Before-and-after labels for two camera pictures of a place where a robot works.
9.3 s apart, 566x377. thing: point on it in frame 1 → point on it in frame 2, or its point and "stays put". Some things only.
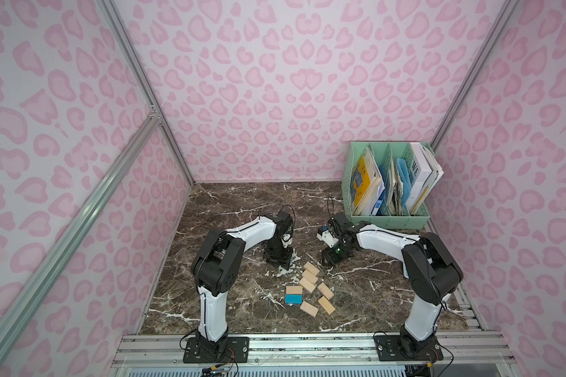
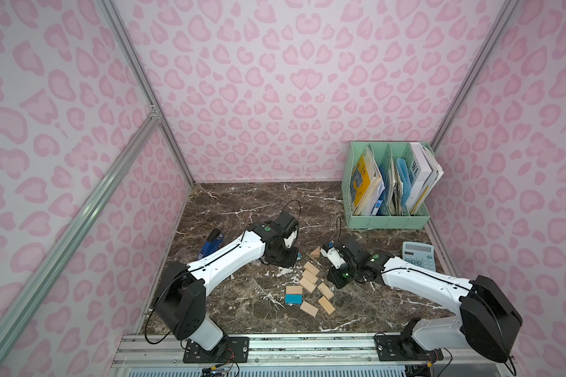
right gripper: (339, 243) → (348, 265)
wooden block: (310, 276) stays put
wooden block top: (311, 268) stays put
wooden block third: (307, 284) stays put
